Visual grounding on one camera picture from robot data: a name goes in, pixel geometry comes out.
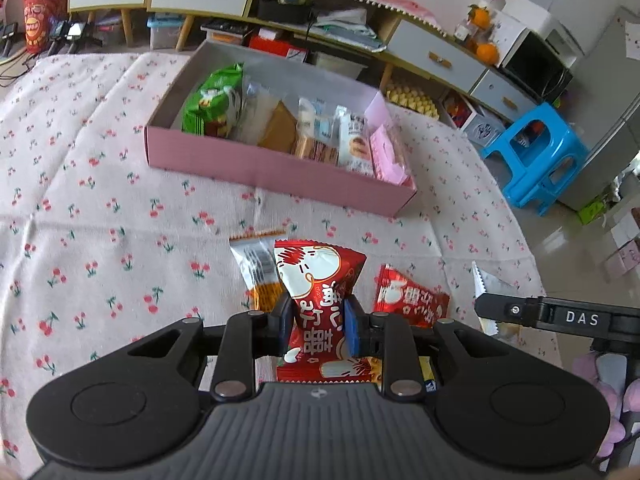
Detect long cake snack packet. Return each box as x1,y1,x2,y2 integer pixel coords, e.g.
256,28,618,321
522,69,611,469
336,110,376,177

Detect pink snack packet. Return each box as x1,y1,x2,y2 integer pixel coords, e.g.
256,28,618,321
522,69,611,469
370,124,413,186

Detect long wooden drawer cabinet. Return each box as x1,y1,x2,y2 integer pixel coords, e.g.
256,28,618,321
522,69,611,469
147,0,543,126

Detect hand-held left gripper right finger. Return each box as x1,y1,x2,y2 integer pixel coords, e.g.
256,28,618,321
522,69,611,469
344,294,506,403

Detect yellow egg tray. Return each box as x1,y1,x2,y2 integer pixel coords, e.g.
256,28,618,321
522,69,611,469
385,82,441,121

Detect green packet on floor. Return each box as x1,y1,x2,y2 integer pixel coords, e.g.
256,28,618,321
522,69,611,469
577,200,613,223

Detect cracker snack packet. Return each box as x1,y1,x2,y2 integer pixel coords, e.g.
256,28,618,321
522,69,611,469
292,135,341,165

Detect clear bin with blue lid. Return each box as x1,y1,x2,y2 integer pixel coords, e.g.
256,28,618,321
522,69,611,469
147,15,183,51

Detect blue plastic stool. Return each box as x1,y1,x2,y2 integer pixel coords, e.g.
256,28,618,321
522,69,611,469
480,102,591,218

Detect folded pale cloths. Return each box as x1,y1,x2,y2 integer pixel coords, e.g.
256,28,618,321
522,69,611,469
315,7,388,53

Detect black printed book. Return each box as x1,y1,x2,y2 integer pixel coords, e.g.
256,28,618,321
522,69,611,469
200,19,251,33

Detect brown snack packet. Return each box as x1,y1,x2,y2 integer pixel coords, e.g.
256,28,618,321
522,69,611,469
257,100,298,153

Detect white microwave oven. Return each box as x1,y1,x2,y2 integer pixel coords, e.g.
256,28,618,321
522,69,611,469
492,0,586,101

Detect yellow snack packet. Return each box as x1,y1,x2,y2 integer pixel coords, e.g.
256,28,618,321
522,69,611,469
419,355,438,393

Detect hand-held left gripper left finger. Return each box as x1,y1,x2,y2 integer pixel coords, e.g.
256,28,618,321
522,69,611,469
127,292,296,404

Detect blue and white snack packet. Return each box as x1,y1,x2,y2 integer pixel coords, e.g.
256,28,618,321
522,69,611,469
296,97,341,138

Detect clear storage bin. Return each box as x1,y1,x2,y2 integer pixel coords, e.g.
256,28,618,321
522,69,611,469
207,30,246,47

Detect person's pink fluffy clothing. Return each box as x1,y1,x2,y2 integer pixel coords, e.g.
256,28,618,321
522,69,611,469
572,350,640,461

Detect red cardboard box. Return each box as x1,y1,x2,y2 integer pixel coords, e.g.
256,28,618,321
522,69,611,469
247,35,308,63

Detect red printed bag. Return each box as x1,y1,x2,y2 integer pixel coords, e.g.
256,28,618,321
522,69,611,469
22,0,68,53

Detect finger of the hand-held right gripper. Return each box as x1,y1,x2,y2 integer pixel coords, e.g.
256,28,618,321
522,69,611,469
474,294,551,331

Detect green snack packet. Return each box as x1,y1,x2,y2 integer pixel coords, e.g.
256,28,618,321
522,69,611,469
181,62,246,137

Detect red snack packet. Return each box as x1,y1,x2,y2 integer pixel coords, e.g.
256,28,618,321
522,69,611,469
274,239,383,385
372,264,451,330

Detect grey refrigerator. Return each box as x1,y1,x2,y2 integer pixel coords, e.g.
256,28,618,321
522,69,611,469
555,5,640,211

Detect clear white snack packet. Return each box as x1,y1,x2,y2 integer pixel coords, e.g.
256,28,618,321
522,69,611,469
230,80,278,143

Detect white sawtooth snack packet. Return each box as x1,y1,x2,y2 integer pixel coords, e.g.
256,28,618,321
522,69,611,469
470,261,526,336

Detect orange and white snack packet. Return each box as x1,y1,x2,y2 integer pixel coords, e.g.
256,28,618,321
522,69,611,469
229,229,290,311

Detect black box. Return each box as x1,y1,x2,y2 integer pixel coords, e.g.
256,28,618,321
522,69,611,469
257,0,321,23

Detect pale cardboard boxes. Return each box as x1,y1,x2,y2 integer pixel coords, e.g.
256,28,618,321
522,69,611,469
602,205,640,281

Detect cherry print cloth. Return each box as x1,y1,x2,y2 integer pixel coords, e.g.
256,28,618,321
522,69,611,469
0,52,563,411

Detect white printed box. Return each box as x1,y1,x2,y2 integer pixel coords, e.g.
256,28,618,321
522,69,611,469
462,110,506,146

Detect pink cardboard box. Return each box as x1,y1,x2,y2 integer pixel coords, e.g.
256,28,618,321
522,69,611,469
144,40,418,218

